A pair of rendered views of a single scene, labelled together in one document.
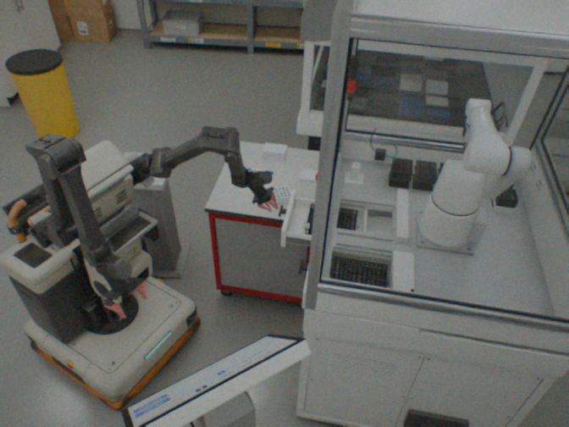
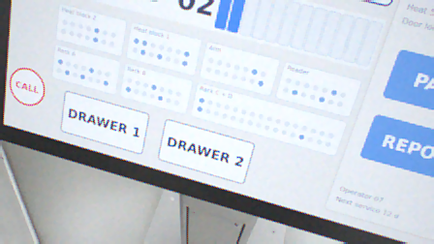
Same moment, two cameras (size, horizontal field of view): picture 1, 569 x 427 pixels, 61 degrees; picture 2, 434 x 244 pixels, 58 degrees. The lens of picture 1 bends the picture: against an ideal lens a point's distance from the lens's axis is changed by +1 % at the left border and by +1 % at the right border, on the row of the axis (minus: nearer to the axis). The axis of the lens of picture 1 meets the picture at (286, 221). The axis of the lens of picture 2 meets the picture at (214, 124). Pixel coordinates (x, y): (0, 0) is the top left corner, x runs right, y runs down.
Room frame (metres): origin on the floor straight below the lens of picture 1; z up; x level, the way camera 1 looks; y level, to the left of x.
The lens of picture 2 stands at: (0.90, 0.36, 1.35)
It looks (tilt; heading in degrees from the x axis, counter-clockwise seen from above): 58 degrees down; 224
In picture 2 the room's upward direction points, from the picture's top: 7 degrees clockwise
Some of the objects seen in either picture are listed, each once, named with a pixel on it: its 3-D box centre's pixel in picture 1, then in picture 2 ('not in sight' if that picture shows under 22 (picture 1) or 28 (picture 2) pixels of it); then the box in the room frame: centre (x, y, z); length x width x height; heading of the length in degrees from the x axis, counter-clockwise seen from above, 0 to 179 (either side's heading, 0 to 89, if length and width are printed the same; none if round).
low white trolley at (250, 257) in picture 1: (272, 228); not in sight; (2.05, 0.08, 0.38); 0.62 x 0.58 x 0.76; 171
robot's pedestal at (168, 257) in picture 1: (154, 218); not in sight; (2.09, 0.80, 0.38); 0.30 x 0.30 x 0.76; 89
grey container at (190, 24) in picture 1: (183, 23); not in sight; (5.49, 1.27, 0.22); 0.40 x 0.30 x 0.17; 89
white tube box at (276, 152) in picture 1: (274, 152); not in sight; (2.26, 0.08, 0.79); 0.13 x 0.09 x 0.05; 82
